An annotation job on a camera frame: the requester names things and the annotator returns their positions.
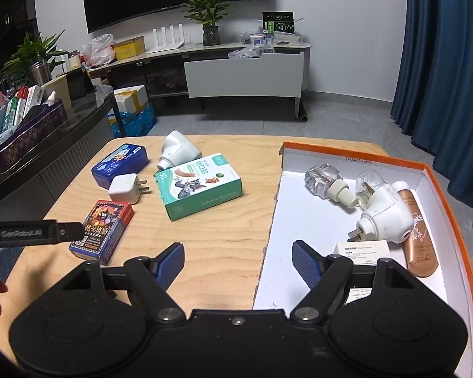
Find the potted plant in glass vase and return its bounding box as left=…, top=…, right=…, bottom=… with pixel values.
left=181, top=0, right=231, bottom=47

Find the white plug-in vaporizer heater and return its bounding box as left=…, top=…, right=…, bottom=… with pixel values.
left=156, top=130, right=203, bottom=171
left=347, top=180, right=414, bottom=245

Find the white yellow cardboard box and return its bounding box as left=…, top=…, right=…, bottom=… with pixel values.
left=113, top=84, right=150, bottom=117

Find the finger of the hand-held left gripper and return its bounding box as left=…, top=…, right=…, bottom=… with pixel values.
left=57, top=222, right=85, bottom=244

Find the blue tin box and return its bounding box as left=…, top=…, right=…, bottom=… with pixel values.
left=91, top=143, right=149, bottom=190

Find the brown cream tube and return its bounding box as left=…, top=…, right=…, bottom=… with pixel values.
left=396, top=188, right=442, bottom=278

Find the television cabinet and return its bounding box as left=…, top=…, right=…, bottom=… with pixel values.
left=84, top=41, right=313, bottom=100

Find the blue water bottle pack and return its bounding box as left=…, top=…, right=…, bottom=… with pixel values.
left=108, top=104, right=158, bottom=139

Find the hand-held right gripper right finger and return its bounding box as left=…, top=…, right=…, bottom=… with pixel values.
left=290, top=239, right=413, bottom=321

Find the green bandage box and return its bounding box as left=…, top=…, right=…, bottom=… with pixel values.
left=154, top=152, right=243, bottom=221

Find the clear liquid refill bottle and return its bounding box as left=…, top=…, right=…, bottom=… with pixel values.
left=355, top=169, right=387, bottom=210
left=304, top=163, right=358, bottom=209

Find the white USB charger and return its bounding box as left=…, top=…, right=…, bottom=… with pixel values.
left=108, top=173, right=150, bottom=206

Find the blue curtain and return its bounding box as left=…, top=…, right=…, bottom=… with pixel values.
left=390, top=0, right=473, bottom=238

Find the clear plastic bag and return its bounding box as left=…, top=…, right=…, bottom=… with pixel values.
left=227, top=45, right=275, bottom=60

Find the purple patterned tray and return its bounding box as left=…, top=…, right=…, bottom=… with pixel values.
left=0, top=98, right=69, bottom=175

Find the stack of small boxes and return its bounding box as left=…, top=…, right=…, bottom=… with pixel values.
left=240, top=30, right=302, bottom=46

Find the white red plastic bag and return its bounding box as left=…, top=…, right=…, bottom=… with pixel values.
left=79, top=34, right=116, bottom=67

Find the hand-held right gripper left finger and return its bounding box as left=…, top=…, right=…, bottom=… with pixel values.
left=61, top=243, right=187, bottom=321

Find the dark glass-top table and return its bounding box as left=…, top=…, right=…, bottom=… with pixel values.
left=0, top=86, right=127, bottom=221

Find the white router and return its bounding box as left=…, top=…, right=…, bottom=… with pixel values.
left=147, top=24, right=194, bottom=55

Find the dark playing card box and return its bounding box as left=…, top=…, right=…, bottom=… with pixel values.
left=68, top=199, right=136, bottom=266

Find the black tablet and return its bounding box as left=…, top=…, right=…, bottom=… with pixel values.
left=65, top=68, right=94, bottom=101

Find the pile of medicine boxes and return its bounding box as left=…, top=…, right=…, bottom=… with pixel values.
left=0, top=84, right=58, bottom=147

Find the orange white cardboard box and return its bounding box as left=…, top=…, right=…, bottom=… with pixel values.
left=254, top=141, right=473, bottom=378

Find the white barcode cardboard box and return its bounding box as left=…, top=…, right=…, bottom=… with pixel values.
left=336, top=239, right=391, bottom=305

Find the black green box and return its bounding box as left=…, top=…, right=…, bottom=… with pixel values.
left=262, top=11, right=296, bottom=35

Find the large leafy potted plant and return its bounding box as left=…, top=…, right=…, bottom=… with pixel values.
left=2, top=29, right=70, bottom=84

